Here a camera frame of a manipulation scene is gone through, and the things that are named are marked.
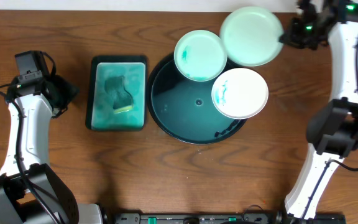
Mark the black rectangular water tray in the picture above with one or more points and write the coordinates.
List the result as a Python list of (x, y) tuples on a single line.
[(99, 114)]

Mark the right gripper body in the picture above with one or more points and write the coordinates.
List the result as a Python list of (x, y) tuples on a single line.
[(294, 37)]

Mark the green scouring sponge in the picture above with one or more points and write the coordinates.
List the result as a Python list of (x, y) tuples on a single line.
[(122, 100)]

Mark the round black tray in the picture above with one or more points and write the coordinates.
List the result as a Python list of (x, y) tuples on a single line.
[(184, 108)]

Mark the mint green plate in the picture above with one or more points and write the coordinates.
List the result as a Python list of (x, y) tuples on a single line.
[(200, 55), (251, 36)]

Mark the white plate with green smear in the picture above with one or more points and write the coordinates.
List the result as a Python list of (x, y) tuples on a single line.
[(240, 93)]

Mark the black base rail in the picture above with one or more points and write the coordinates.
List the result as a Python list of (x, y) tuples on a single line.
[(248, 217)]

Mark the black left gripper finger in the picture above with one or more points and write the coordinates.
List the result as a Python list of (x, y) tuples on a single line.
[(58, 112), (67, 91)]

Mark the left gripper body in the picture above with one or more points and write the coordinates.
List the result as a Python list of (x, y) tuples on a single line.
[(64, 95)]

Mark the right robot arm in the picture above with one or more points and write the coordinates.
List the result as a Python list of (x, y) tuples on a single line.
[(332, 133)]

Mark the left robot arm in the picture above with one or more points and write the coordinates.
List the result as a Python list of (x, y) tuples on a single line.
[(30, 191)]

